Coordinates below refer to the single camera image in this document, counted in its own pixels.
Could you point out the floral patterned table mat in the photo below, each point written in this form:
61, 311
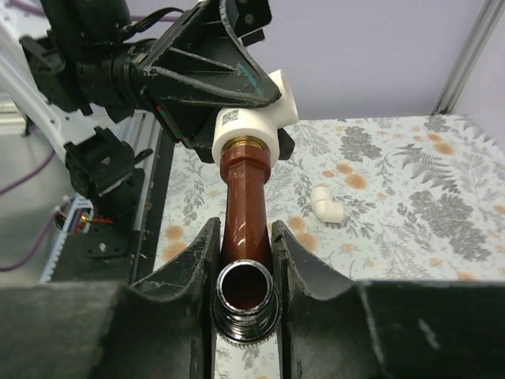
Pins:
423, 197

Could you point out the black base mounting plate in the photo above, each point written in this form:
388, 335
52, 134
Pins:
123, 171

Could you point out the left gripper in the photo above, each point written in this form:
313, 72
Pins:
201, 59

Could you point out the brown faucet with chrome cap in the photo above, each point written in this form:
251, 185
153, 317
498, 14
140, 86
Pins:
246, 306

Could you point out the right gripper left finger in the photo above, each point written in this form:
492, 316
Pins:
158, 327

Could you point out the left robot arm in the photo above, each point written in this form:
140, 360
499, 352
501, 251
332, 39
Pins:
40, 72

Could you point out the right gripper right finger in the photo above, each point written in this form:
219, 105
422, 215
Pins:
335, 327

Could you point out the white pipe elbow fitting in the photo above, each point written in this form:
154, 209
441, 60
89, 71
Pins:
261, 123

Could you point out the right aluminium frame post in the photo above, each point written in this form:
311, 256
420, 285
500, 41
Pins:
480, 33

